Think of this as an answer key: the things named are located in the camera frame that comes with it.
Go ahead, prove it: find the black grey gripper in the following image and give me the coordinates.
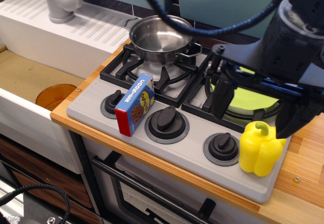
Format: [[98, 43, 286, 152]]
[[208, 1, 323, 138]]

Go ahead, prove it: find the yellow toy bell pepper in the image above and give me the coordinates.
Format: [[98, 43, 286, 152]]
[[238, 121, 287, 177]]

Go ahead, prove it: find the lime green plate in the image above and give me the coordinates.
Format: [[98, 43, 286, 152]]
[[210, 66, 280, 110]]

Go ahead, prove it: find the black right stove knob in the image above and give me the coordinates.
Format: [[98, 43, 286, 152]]
[[203, 133, 239, 167]]

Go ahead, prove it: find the black stove knob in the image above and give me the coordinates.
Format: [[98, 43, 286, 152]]
[[100, 90, 125, 119], [145, 106, 190, 144], [203, 133, 239, 167]]

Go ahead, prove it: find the grey toy stove top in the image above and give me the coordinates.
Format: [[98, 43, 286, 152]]
[[66, 75, 283, 203]]

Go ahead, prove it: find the black middle stove knob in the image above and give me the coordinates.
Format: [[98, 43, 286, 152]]
[[145, 106, 190, 144]]

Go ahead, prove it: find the stainless steel pot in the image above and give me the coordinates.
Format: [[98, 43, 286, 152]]
[[124, 15, 203, 64]]

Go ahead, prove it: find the black left stove knob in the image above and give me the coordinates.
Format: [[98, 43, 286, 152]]
[[100, 90, 125, 119]]

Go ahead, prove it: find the black right burner grate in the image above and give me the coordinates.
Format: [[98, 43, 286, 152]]
[[181, 54, 283, 133]]

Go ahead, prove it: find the black burner grate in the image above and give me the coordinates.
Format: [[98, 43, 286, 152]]
[[100, 44, 210, 107], [181, 54, 283, 133]]

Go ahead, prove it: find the black left burner grate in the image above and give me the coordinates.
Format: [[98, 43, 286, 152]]
[[100, 44, 210, 107]]

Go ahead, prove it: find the blue cookie box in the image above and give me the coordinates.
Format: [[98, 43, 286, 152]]
[[114, 73, 155, 137]]

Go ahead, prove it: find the oven door with window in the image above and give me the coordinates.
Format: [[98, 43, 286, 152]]
[[82, 137, 256, 224]]

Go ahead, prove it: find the orange sink drain disc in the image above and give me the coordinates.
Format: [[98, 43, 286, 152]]
[[35, 84, 76, 111]]

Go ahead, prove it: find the grey toy faucet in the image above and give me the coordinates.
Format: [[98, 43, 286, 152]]
[[46, 0, 83, 24]]

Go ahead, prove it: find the white toy sink unit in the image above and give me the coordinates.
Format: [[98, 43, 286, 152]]
[[1, 0, 130, 174]]

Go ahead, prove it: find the wooden drawer front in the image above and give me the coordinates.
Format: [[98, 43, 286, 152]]
[[1, 136, 101, 223]]

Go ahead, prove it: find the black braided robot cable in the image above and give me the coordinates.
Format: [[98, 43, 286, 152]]
[[133, 0, 292, 38]]

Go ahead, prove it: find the black oven door handle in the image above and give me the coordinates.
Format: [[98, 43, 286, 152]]
[[91, 152, 216, 223]]

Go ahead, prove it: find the black cable bottom left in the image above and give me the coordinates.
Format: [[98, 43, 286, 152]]
[[0, 182, 70, 224]]

